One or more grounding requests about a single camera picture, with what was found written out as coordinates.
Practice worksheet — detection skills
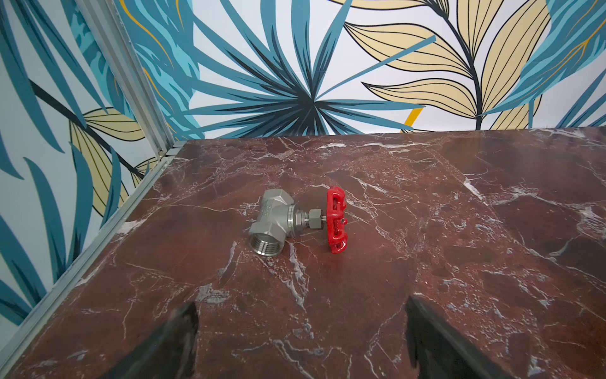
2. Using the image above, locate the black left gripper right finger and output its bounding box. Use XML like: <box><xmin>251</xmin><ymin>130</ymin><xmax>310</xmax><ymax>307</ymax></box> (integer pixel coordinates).
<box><xmin>406</xmin><ymin>296</ymin><xmax>511</xmax><ymax>378</ymax></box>

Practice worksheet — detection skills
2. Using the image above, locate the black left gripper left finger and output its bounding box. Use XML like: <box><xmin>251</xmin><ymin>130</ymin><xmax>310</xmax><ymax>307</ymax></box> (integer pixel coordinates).
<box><xmin>102</xmin><ymin>302</ymin><xmax>199</xmax><ymax>378</ymax></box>

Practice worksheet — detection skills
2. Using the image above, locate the steel valve with red handwheel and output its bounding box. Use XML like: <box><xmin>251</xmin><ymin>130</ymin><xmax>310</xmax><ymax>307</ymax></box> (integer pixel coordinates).
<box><xmin>249</xmin><ymin>186</ymin><xmax>349</xmax><ymax>257</ymax></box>

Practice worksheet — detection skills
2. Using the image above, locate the aluminium frame post left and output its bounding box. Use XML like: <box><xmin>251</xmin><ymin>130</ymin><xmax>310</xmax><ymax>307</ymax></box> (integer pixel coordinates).
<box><xmin>76</xmin><ymin>0</ymin><xmax>175</xmax><ymax>158</ymax></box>

